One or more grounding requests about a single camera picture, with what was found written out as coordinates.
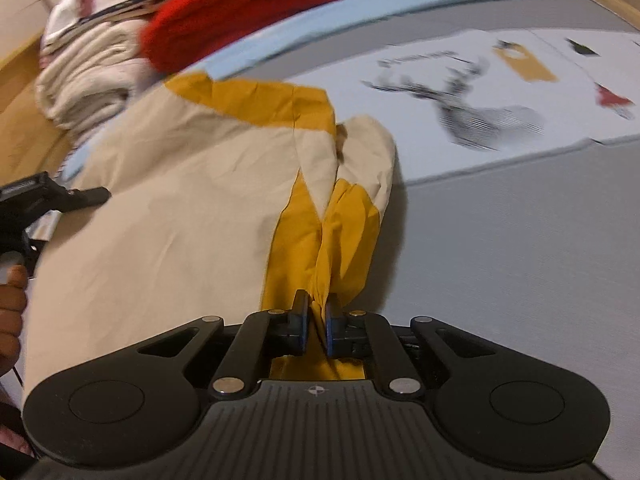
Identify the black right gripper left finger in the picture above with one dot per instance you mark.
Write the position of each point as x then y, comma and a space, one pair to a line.
141, 401

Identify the beige and mustard jacket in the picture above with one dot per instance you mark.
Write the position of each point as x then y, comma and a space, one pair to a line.
227, 197

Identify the white pink cloth bundle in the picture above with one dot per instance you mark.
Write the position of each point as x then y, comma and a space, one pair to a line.
64, 15

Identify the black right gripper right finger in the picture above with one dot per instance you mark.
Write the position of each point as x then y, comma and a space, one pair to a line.
492, 403

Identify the folded beige blanket stack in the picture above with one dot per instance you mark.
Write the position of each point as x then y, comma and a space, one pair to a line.
94, 78

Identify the wooden headboard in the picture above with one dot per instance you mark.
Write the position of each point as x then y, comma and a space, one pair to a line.
29, 142

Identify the person's left hand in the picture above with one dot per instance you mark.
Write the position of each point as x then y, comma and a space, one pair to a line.
13, 302

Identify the red knitted blanket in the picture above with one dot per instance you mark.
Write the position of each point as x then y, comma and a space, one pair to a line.
184, 31

